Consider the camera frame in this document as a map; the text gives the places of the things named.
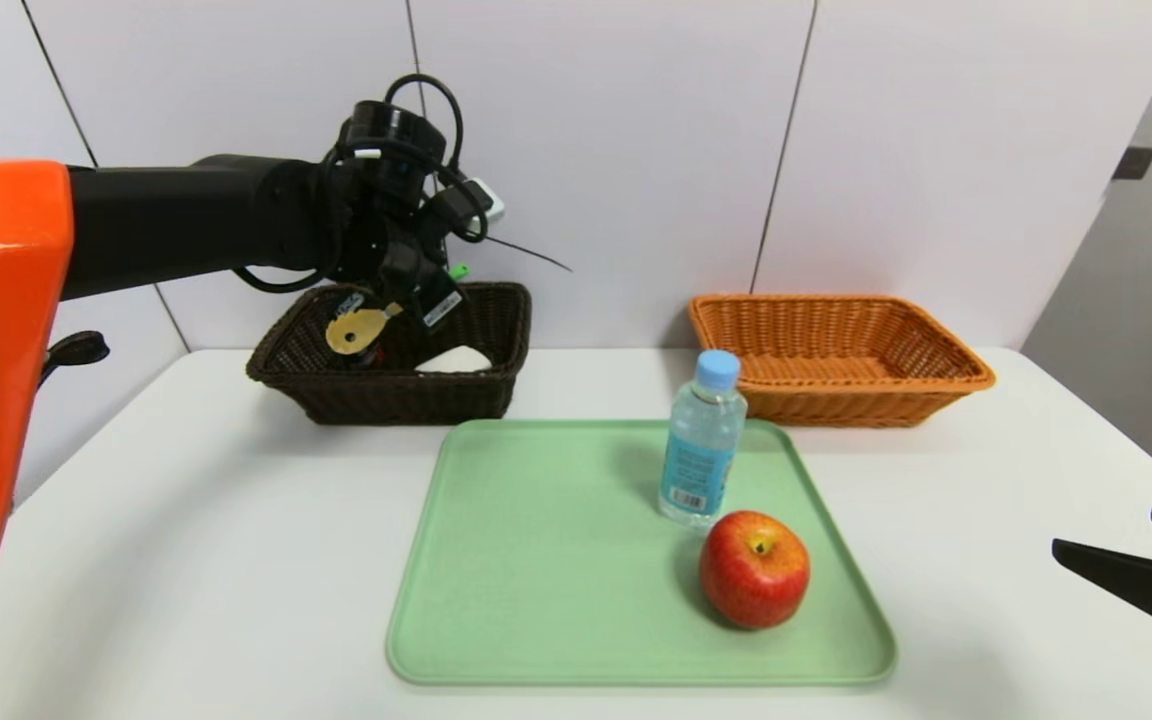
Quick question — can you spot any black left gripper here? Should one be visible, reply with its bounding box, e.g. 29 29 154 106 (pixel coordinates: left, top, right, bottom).
377 235 467 338

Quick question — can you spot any white soap bar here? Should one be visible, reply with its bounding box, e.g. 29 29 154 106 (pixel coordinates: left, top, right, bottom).
414 345 493 374

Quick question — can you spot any green handled pasta spoon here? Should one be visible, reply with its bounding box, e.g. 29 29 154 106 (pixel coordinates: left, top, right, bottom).
325 262 470 356

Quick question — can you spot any black face wash tube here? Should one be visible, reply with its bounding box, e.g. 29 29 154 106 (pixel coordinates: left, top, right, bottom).
328 286 383 369

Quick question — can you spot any dark brown wicker basket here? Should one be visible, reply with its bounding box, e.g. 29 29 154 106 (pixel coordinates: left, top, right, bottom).
245 281 533 426

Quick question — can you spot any orange wicker basket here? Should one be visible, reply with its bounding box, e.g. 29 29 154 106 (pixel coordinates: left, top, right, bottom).
688 294 997 429

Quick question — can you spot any light green plastic tray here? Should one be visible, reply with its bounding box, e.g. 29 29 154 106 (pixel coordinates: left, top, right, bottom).
384 418 899 688

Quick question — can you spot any clear water bottle blue cap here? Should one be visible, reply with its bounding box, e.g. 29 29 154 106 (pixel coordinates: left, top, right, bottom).
658 349 748 528

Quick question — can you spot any black robot torso knob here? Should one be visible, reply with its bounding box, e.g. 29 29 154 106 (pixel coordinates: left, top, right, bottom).
36 332 110 393

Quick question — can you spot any red apple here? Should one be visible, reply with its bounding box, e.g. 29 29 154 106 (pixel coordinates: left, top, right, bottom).
699 511 812 631

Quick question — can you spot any black camera cable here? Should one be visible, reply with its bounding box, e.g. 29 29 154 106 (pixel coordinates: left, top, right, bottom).
384 74 493 243

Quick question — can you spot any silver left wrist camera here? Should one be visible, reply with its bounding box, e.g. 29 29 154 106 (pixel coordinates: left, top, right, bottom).
456 177 506 227

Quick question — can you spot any black cable with white tag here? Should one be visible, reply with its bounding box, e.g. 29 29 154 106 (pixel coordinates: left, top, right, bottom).
232 138 482 296

